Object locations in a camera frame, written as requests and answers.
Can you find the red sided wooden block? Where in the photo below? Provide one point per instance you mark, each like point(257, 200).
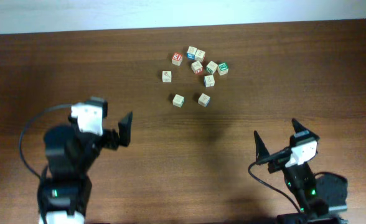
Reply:
point(197, 67)

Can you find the green letter B block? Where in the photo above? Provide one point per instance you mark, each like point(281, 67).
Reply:
point(222, 68)

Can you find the blue sided wooden block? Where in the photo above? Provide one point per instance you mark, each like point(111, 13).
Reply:
point(191, 51)

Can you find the carrot picture wooden block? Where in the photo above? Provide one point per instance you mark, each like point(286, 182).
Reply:
point(166, 76)

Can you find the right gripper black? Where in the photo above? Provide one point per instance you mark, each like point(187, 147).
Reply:
point(280, 163)

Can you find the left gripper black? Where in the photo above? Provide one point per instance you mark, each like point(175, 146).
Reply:
point(112, 142)

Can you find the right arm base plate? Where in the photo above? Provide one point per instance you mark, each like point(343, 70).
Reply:
point(299, 218)

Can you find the green sided wooden block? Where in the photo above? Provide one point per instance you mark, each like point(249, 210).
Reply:
point(211, 67)

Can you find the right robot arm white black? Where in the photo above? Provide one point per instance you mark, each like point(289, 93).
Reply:
point(318, 197)

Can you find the blue edged wooden block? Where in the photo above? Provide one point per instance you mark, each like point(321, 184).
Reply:
point(204, 100)

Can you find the plain picture wooden block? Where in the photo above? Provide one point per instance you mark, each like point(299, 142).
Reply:
point(199, 55)

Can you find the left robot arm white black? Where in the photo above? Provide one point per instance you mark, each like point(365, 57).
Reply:
point(65, 187)

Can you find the red number wooden block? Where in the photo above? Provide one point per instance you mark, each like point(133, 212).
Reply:
point(177, 59)

